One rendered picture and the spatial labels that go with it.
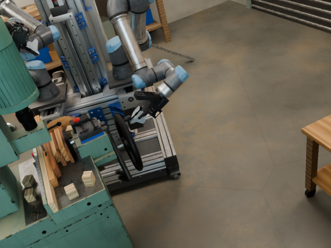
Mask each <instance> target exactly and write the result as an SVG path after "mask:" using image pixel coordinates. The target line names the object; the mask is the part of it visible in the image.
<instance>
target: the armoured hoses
mask: <svg viewBox="0 0 331 248"><path fill-rule="evenodd" d="M100 126H102V130H103V131H106V133H107V135H108V137H109V140H110V142H111V145H112V147H113V150H114V152H115V154H116V156H117V160H118V162H119V164H120V166H121V168H122V170H119V169H117V170H116V171H115V173H116V174H119V176H118V179H119V180H122V181H125V182H129V183H130V182H131V181H132V176H131V174H130V172H129V170H128V168H127V166H126V164H125V162H124V160H123V158H122V156H121V154H120V152H119V150H118V148H117V145H116V143H115V141H114V139H113V137H112V135H111V133H110V131H109V129H108V127H107V125H106V123H105V122H104V121H102V122H100Z"/></svg>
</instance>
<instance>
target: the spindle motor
mask: <svg viewBox="0 0 331 248"><path fill-rule="evenodd" d="M38 96H39V90H38V88H37V86H36V84H35V82H34V80H33V78H32V76H31V74H30V72H29V70H28V69H27V67H26V65H25V63H24V61H23V59H22V57H21V55H20V53H19V51H18V49H17V47H16V45H15V43H14V41H13V39H12V37H11V35H10V33H9V31H8V29H7V27H6V25H5V23H4V21H3V19H2V17H1V16H0V115H6V114H11V113H14V112H17V111H20V110H22V109H24V108H26V107H27V106H29V105H31V104H32V103H33V102H34V101H35V100H36V99H37V98H38Z"/></svg>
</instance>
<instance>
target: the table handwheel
mask: <svg viewBox="0 0 331 248"><path fill-rule="evenodd" d="M113 119H114V123H115V126H116V128H117V131H118V134H119V136H120V138H121V141H120V142H118V143H116V145H117V148H118V150H121V149H125V150H126V152H127V154H128V156H129V158H130V160H131V161H132V163H133V165H134V167H135V168H136V169H137V170H138V171H141V170H142V169H143V163H142V159H141V156H140V153H139V151H138V148H137V146H136V143H135V141H134V139H133V137H132V135H131V133H130V130H129V129H128V127H127V125H126V123H125V121H124V120H123V118H122V117H121V115H120V114H118V113H116V114H114V116H113Z"/></svg>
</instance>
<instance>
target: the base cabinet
mask: <svg viewBox="0 0 331 248"><path fill-rule="evenodd" d="M98 171H99V170H98ZM99 173H100V171H99ZM100 175H101V173H100ZM101 178H102V180H103V177H102V175H101ZM103 182H104V180H103ZM104 185H105V187H106V189H107V192H108V194H109V196H110V199H111V201H112V205H110V206H107V207H105V208H103V209H101V210H99V211H97V212H95V213H93V214H91V215H89V216H87V217H85V218H83V219H81V220H79V221H77V222H75V223H73V224H71V225H69V226H67V227H64V228H62V229H60V230H58V231H56V232H54V233H52V234H50V235H48V236H46V237H44V238H42V239H40V240H38V241H36V242H34V243H32V244H30V245H28V246H26V247H24V248H134V246H133V243H132V241H131V239H130V236H129V234H128V232H127V230H126V227H125V225H124V223H123V221H122V219H121V216H120V214H119V212H118V210H117V208H116V205H115V204H114V201H113V199H112V197H111V195H110V193H109V191H108V188H107V186H106V184H105V182H104Z"/></svg>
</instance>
